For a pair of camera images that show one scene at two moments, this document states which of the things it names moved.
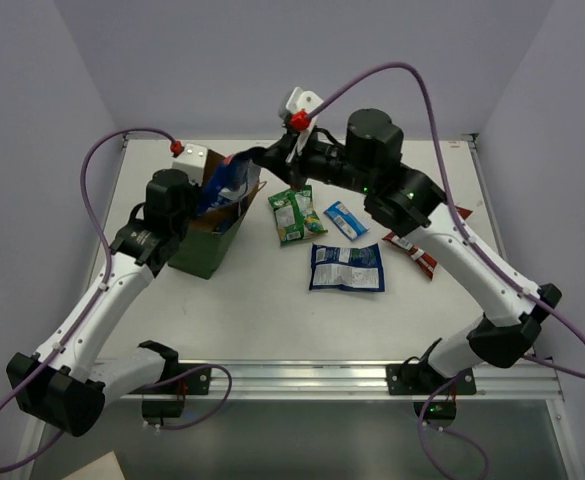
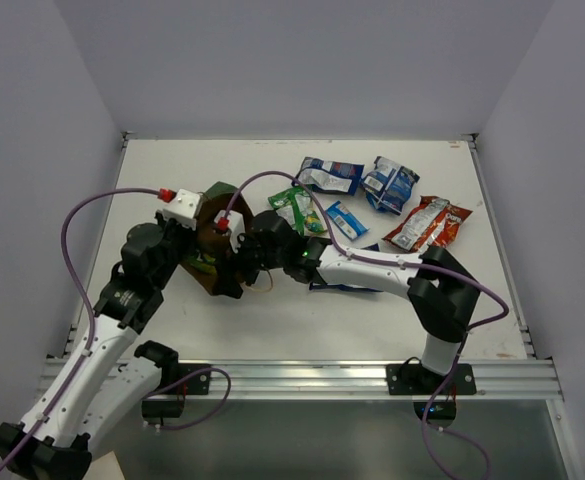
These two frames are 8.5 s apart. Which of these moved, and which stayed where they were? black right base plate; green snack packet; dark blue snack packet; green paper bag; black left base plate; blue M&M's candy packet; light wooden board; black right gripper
Moved: black right gripper; green paper bag; dark blue snack packet
Stayed: black right base plate; green snack packet; blue M&M's candy packet; light wooden board; black left base plate
